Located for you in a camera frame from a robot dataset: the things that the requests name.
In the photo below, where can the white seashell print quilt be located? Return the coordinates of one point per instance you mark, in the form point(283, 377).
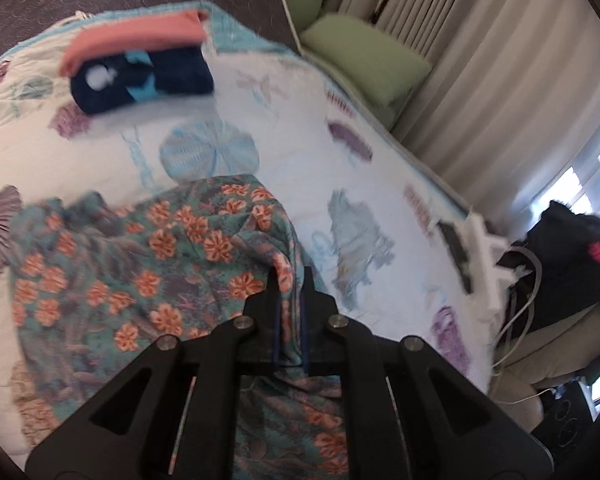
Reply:
point(290, 150)

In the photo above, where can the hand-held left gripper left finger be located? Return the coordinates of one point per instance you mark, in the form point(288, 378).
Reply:
point(276, 320)

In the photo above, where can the beige curtain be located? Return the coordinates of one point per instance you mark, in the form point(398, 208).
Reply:
point(480, 70)

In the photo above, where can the teal floral garment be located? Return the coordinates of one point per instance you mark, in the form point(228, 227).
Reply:
point(155, 270)

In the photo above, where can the black bag with pink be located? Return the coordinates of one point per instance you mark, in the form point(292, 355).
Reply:
point(560, 260)

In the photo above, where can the beige chair seat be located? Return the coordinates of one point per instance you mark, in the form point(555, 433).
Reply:
point(555, 350)

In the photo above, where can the white plastic object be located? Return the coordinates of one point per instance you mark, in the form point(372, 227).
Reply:
point(487, 260)

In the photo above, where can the large green pillow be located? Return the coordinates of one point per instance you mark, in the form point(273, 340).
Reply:
point(367, 60)

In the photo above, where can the folded navy star print cloth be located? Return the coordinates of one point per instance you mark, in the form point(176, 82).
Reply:
point(145, 77)

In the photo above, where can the folded pink cloth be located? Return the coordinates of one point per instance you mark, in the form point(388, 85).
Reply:
point(130, 35)

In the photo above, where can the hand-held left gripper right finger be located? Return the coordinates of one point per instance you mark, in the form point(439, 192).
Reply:
point(306, 325)

